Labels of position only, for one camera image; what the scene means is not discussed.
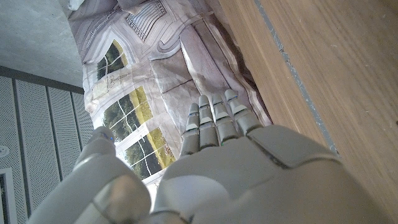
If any printed sofa room backdrop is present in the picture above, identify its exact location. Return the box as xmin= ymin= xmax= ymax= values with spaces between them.
xmin=68 ymin=0 xmax=274 ymax=187

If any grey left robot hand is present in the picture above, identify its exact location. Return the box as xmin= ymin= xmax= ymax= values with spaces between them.
xmin=24 ymin=88 xmax=389 ymax=224

